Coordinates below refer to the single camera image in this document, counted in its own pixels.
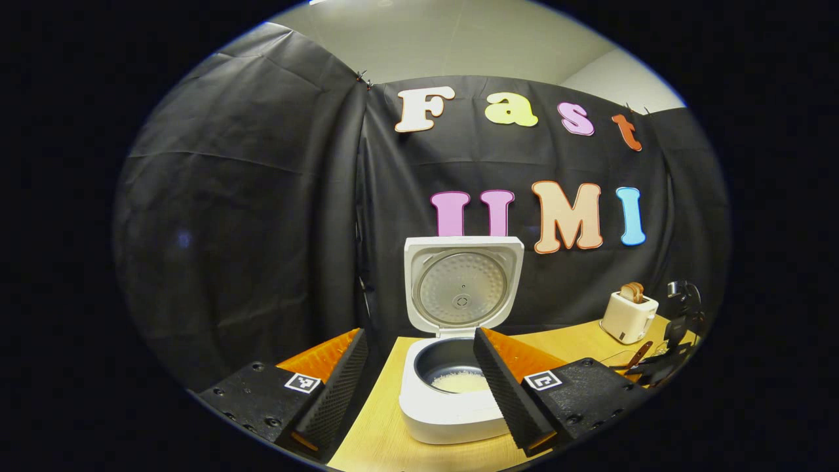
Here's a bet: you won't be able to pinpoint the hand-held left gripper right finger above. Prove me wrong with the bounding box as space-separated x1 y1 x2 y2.
473 326 650 458

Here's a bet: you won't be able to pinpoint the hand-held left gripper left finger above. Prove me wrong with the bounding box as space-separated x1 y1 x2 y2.
197 328 369 463

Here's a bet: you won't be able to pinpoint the brown wooden spoon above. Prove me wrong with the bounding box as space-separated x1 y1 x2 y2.
626 341 654 372

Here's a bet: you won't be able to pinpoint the white rice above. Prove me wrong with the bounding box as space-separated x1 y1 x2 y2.
429 370 489 394

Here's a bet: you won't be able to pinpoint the white rice cooker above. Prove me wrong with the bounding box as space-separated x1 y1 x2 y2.
399 236 525 445

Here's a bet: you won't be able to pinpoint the white toaster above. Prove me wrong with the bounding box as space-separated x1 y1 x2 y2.
600 292 659 345

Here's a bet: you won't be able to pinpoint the black backdrop cloth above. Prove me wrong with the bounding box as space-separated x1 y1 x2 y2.
111 23 733 394

